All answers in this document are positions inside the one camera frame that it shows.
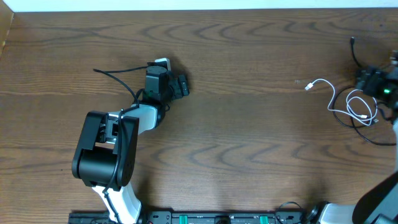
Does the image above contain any black cable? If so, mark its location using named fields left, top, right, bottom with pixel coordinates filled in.
left=331, top=36, right=380, bottom=129
left=350, top=116, right=397, bottom=147

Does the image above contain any white cable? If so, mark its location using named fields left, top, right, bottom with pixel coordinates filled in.
left=304, top=78, right=379, bottom=126

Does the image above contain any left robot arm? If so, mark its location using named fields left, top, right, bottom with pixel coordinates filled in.
left=72, top=58, right=190, bottom=223

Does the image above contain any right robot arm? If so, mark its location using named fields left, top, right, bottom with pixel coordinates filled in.
left=304, top=50, right=397, bottom=223

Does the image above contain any wooden side panel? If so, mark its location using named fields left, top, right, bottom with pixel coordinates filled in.
left=0, top=0, right=14, bottom=55

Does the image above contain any left camera cable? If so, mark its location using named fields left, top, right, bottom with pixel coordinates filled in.
left=92, top=65, right=150, bottom=224

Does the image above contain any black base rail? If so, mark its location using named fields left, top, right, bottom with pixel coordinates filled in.
left=68, top=210, right=312, bottom=224

